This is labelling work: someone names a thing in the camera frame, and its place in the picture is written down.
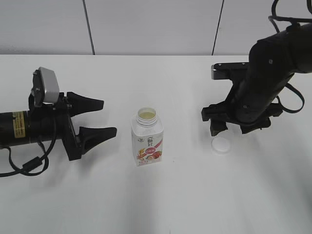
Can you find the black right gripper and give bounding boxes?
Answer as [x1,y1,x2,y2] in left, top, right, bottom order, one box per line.
[201,101,283,137]

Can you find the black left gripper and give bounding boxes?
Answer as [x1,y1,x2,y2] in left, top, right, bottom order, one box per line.
[27,92,117,161]

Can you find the white plastic bottle cap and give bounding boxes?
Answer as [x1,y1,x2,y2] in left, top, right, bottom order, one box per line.
[211,137,231,154]

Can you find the white yili changqing yogurt bottle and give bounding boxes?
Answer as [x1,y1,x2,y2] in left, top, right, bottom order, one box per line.
[131,107,164,166]

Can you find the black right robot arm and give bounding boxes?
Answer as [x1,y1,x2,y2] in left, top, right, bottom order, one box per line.
[201,23,312,137]

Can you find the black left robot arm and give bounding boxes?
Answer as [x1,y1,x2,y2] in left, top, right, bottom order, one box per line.
[0,92,117,161]

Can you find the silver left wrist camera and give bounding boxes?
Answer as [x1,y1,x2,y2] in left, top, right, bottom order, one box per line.
[31,67,59,107]

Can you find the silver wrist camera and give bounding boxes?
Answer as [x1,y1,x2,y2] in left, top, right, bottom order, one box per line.
[31,67,59,107]
[211,62,249,80]

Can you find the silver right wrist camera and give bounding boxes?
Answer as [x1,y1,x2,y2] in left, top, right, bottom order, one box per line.
[211,62,249,80]

